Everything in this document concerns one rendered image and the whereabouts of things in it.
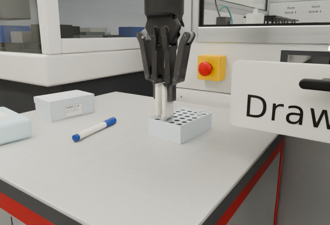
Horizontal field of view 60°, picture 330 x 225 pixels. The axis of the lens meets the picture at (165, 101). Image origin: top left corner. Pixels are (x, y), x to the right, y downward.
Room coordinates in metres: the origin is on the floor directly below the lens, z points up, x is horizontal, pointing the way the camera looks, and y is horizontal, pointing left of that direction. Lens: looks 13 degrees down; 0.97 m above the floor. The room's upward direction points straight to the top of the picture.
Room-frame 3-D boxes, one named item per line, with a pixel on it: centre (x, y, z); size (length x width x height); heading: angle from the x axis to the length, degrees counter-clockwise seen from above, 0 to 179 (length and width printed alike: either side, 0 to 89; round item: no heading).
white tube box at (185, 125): (0.60, -0.04, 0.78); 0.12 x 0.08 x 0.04; 142
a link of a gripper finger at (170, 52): (0.56, -0.01, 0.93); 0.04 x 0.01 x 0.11; 142
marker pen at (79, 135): (0.60, 0.15, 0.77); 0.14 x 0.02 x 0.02; 155
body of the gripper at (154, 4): (0.57, 0.00, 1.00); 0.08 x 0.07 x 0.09; 52
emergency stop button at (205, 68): (0.80, -0.11, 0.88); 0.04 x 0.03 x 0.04; 56
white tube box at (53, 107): (0.74, 0.27, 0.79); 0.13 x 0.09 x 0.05; 138
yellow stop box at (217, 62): (0.83, -0.13, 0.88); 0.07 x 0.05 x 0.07; 56
